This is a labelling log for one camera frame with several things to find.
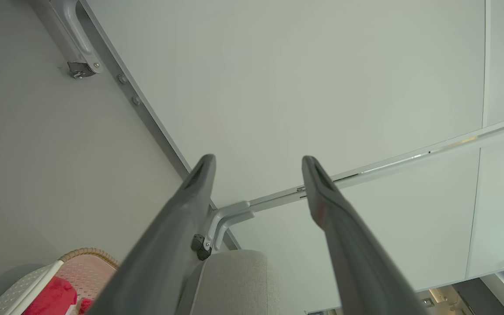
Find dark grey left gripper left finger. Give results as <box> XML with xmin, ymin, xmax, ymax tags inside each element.
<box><xmin>87</xmin><ymin>154</ymin><xmax>216</xmax><ymax>315</ymax></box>

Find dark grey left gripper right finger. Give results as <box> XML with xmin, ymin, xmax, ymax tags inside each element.
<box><xmin>302</xmin><ymin>156</ymin><xmax>430</xmax><ymax>315</ymax></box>

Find red garment with white stripes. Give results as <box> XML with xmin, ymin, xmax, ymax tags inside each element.
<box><xmin>22</xmin><ymin>276</ymin><xmax>95</xmax><ymax>315</ymax></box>

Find black caster wheel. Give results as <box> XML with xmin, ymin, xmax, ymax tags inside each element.
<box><xmin>191</xmin><ymin>234</ymin><xmax>212</xmax><ymax>261</ymax></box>
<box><xmin>67</xmin><ymin>61</ymin><xmax>97</xmax><ymax>80</ymax></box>

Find cream perforated laundry basket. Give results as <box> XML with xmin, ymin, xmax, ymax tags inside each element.
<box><xmin>0</xmin><ymin>248</ymin><xmax>119</xmax><ymax>315</ymax></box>

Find upright grey partition foot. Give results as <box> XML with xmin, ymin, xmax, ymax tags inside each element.
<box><xmin>204</xmin><ymin>200</ymin><xmax>257</xmax><ymax>254</ymax></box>

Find grey partition post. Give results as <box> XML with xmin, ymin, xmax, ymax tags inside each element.
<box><xmin>248</xmin><ymin>115</ymin><xmax>504</xmax><ymax>208</ymax></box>

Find grey partition base rail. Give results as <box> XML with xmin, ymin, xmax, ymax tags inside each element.
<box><xmin>29</xmin><ymin>0</ymin><xmax>242</xmax><ymax>251</ymax></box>

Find long grey partition foot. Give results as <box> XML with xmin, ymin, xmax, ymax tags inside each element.
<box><xmin>49</xmin><ymin>0</ymin><xmax>104</xmax><ymax>75</ymax></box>

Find grey fabric sofa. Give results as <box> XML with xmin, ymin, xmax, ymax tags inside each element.
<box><xmin>178</xmin><ymin>249</ymin><xmax>279</xmax><ymax>315</ymax></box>

